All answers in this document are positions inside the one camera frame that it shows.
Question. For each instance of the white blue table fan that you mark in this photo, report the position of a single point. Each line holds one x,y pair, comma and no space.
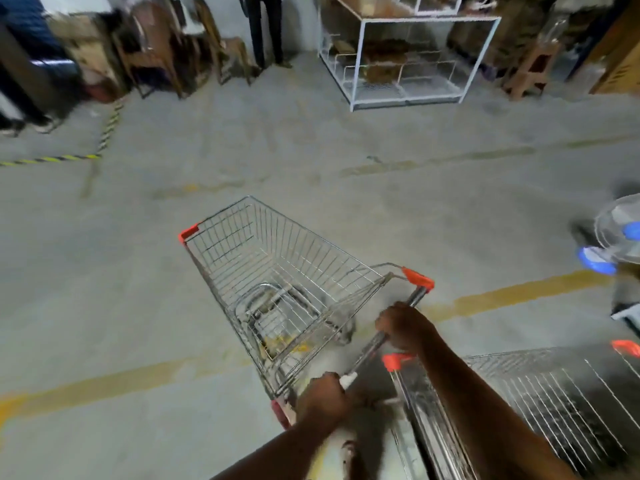
620,229

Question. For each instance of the person's left sandalled foot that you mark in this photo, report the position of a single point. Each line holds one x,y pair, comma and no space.
349,459

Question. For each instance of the person's right hand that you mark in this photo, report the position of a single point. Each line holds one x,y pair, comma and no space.
406,327

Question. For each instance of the blue roller shutter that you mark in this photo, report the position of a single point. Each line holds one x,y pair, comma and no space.
27,24

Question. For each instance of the person's right forearm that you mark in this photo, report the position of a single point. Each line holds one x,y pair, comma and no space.
490,419

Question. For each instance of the small dark brown box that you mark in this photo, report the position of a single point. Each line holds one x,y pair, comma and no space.
385,62

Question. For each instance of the heap of brown clutter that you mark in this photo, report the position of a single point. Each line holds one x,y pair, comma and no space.
505,29

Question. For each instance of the brown plastic stool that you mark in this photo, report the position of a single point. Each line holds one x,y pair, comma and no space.
532,69

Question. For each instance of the white plastic chair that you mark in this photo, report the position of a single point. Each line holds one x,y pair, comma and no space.
185,14

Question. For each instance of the orange wooden board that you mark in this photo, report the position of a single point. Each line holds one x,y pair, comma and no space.
620,59

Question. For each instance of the person's left forearm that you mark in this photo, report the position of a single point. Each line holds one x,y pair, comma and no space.
285,454

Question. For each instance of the brown wooden chair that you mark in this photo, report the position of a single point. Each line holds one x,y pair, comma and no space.
150,49

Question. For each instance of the person's left hand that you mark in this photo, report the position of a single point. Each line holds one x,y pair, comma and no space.
324,399

